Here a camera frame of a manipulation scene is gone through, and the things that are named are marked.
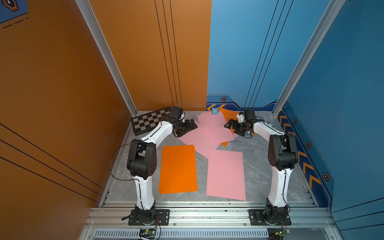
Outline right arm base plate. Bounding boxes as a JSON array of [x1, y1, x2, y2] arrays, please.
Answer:
[[248, 208, 292, 226]]

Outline orange paper back right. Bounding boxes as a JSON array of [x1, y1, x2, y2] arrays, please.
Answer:
[[221, 109, 257, 139]]

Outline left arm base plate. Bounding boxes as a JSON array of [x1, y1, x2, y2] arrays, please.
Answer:
[[128, 209, 170, 227]]

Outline orange paper front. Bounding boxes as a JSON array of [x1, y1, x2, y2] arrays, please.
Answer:
[[159, 145, 198, 194]]

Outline green circuit board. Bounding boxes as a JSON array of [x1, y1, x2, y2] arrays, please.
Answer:
[[138, 229, 157, 240]]

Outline small blue toy box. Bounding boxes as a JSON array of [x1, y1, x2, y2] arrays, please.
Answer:
[[211, 108, 219, 116]]

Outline orange paper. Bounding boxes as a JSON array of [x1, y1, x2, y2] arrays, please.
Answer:
[[159, 145, 198, 194], [221, 109, 257, 139]]

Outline pink paper top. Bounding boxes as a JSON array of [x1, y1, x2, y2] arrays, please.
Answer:
[[206, 150, 246, 201]]

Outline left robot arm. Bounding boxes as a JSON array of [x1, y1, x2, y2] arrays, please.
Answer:
[[127, 107, 198, 225]]

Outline pink paper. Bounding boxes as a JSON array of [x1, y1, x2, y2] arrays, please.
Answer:
[[179, 112, 235, 159], [206, 150, 246, 201]]

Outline right small circuit board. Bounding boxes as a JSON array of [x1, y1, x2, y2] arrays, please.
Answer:
[[267, 230, 291, 240]]

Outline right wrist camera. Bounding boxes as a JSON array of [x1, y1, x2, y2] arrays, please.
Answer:
[[237, 112, 245, 123]]

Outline black white chessboard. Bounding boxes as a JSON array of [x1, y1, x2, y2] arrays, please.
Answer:
[[131, 107, 171, 136]]

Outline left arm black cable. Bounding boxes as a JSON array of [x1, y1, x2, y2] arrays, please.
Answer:
[[109, 140, 142, 182]]

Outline pink paper lower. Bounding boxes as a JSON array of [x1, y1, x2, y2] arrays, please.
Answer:
[[179, 112, 235, 159]]

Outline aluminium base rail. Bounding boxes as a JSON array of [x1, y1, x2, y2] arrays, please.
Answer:
[[85, 202, 336, 229]]

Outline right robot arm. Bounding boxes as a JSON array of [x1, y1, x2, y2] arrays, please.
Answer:
[[224, 110, 299, 226]]

